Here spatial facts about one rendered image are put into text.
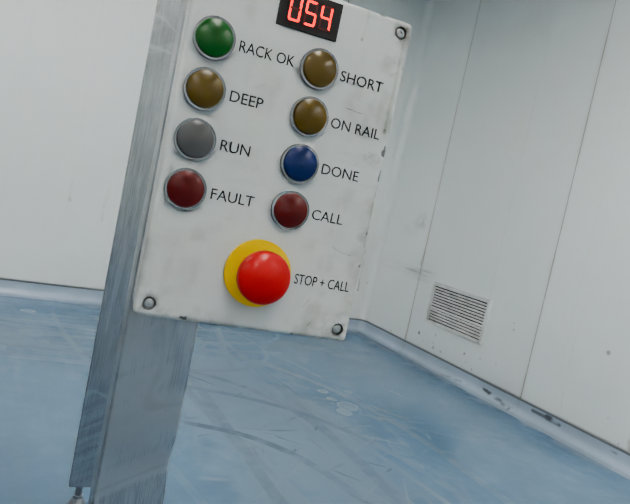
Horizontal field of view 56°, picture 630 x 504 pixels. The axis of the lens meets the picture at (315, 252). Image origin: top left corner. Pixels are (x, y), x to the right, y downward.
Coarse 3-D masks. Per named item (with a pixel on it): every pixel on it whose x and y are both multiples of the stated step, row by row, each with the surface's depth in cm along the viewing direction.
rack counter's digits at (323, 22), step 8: (296, 0) 43; (304, 0) 43; (312, 0) 44; (288, 8) 43; (296, 8) 43; (304, 8) 44; (312, 8) 44; (320, 8) 44; (328, 8) 44; (288, 16) 43; (296, 16) 43; (304, 16) 44; (312, 16) 44; (320, 16) 44; (328, 16) 44; (304, 24) 44; (312, 24) 44; (320, 24) 44; (328, 24) 44; (328, 32) 44
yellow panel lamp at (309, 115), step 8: (304, 104) 44; (312, 104) 44; (320, 104) 44; (296, 112) 44; (304, 112) 44; (312, 112) 44; (320, 112) 44; (296, 120) 44; (304, 120) 44; (312, 120) 44; (320, 120) 45; (304, 128) 44; (312, 128) 44; (320, 128) 45
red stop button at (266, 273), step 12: (264, 252) 43; (240, 264) 43; (252, 264) 42; (264, 264) 42; (276, 264) 43; (240, 276) 42; (252, 276) 42; (264, 276) 42; (276, 276) 43; (288, 276) 43; (240, 288) 43; (252, 288) 42; (264, 288) 43; (276, 288) 43; (252, 300) 43; (264, 300) 43; (276, 300) 43
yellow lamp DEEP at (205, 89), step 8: (200, 72) 41; (208, 72) 42; (192, 80) 41; (200, 80) 41; (208, 80) 42; (216, 80) 42; (192, 88) 41; (200, 88) 41; (208, 88) 42; (216, 88) 42; (192, 96) 41; (200, 96) 42; (208, 96) 42; (216, 96) 42; (200, 104) 42; (208, 104) 42; (216, 104) 42
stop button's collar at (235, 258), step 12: (252, 240) 45; (264, 240) 45; (240, 252) 44; (252, 252) 45; (276, 252) 45; (228, 264) 44; (288, 264) 46; (228, 276) 44; (228, 288) 45; (240, 300) 45
